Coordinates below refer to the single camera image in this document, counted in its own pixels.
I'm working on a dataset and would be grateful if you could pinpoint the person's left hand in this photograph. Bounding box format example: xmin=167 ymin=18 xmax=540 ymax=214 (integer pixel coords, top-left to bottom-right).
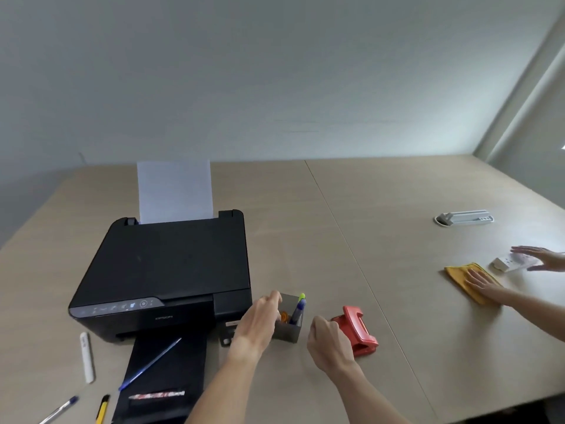
xmin=229 ymin=290 xmax=283 ymax=361

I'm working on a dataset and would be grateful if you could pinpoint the person's right hand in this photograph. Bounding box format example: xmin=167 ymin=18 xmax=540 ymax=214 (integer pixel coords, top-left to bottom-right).
xmin=307 ymin=316 xmax=357 ymax=376

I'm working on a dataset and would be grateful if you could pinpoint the grey pen holder box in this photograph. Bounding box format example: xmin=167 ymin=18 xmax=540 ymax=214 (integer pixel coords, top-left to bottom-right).
xmin=272 ymin=293 xmax=304 ymax=344

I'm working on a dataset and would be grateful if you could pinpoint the another person's forearm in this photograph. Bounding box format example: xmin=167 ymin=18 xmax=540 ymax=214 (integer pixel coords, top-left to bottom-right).
xmin=499 ymin=289 xmax=565 ymax=343

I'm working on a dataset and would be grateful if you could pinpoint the person's left forearm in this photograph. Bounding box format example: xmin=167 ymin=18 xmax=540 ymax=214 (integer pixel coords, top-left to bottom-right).
xmin=185 ymin=350 xmax=262 ymax=424

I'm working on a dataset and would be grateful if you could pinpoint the person's right forearm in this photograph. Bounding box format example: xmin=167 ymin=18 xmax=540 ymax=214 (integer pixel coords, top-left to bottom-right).
xmin=325 ymin=362 xmax=412 ymax=424

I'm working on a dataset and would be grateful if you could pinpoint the red hole punch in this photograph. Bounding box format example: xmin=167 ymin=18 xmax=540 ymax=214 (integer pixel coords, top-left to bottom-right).
xmin=331 ymin=306 xmax=379 ymax=358

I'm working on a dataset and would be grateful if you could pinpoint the black inkjet printer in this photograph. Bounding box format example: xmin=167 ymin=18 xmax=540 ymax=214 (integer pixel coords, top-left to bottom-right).
xmin=68 ymin=209 xmax=253 ymax=424

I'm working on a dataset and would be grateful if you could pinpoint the blue ballpoint pen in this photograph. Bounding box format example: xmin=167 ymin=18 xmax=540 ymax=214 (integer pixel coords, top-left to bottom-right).
xmin=118 ymin=337 xmax=182 ymax=392

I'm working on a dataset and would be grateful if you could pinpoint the red and white patterned pen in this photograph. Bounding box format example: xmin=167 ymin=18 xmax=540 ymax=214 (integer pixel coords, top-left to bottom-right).
xmin=128 ymin=390 xmax=185 ymax=401

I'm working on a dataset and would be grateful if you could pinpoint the white paper sheet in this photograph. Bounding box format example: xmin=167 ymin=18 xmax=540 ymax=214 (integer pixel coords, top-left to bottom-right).
xmin=137 ymin=160 xmax=215 ymax=225

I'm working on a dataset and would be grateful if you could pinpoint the yellow cleaning cloth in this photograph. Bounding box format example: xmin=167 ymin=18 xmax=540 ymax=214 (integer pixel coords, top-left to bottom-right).
xmin=444 ymin=262 xmax=504 ymax=306

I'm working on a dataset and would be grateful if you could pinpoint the white desk socket box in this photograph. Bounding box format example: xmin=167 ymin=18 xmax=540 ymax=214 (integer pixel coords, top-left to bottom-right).
xmin=434 ymin=210 xmax=494 ymax=227

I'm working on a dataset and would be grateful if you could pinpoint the white marker pen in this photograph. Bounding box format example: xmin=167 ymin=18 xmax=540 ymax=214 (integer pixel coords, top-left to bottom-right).
xmin=80 ymin=332 xmax=95 ymax=385

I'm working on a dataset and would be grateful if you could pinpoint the white power strip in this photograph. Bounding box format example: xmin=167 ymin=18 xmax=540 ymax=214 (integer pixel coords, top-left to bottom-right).
xmin=490 ymin=253 xmax=544 ymax=273

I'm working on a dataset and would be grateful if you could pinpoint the clear blue-capped ballpoint pen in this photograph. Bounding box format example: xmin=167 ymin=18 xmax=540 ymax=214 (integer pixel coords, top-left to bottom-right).
xmin=39 ymin=396 xmax=79 ymax=424

